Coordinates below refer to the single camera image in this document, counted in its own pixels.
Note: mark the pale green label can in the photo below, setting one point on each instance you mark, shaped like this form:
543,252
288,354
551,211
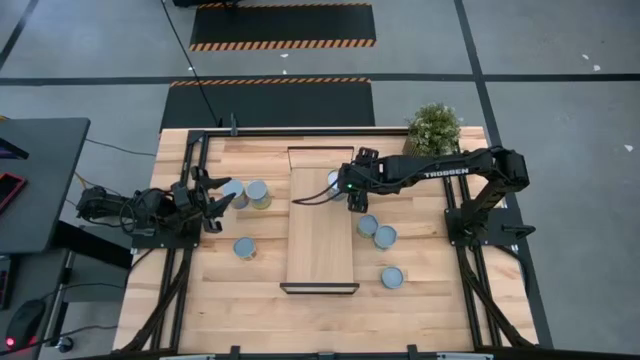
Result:
233,188

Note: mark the wooden tray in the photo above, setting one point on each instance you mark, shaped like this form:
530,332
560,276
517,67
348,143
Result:
320,240

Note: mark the black keyboard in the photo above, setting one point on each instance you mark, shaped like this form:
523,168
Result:
3,282

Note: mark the black computer mouse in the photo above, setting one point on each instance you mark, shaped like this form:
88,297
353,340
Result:
25,322

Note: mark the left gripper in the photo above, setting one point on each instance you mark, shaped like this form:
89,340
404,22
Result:
186,207

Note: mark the tomato print can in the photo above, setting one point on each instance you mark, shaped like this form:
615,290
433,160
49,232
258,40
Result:
245,247

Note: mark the teal yellow corn can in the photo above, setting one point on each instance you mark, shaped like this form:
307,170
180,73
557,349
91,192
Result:
257,190

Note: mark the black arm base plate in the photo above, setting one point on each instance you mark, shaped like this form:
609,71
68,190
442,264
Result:
502,220
150,242

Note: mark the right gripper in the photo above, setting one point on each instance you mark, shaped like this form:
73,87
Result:
360,180

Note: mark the black aluminium table frame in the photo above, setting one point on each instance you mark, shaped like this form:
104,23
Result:
300,132

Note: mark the red-edged black device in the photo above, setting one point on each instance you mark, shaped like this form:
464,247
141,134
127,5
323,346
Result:
7,189

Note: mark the black device purple screen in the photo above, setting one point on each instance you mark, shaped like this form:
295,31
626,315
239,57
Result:
10,149

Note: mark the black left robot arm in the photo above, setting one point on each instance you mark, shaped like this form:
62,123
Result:
100,205

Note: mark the green yellow label can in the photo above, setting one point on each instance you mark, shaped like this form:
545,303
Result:
333,179

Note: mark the black desk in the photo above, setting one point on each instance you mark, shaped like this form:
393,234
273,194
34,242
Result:
45,175

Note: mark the potted plant ribbed pot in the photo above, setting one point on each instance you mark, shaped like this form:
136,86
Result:
432,127

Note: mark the black mat hazard stripes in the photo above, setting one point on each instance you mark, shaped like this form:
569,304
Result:
270,102
282,22

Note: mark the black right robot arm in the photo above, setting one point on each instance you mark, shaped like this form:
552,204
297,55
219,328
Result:
450,167

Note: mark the green dotted can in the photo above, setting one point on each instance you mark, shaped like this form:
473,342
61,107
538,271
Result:
368,225

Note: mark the white can blue print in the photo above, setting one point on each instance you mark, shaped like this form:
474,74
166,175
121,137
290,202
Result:
385,237

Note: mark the short plain teal can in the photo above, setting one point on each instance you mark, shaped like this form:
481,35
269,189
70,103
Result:
392,277

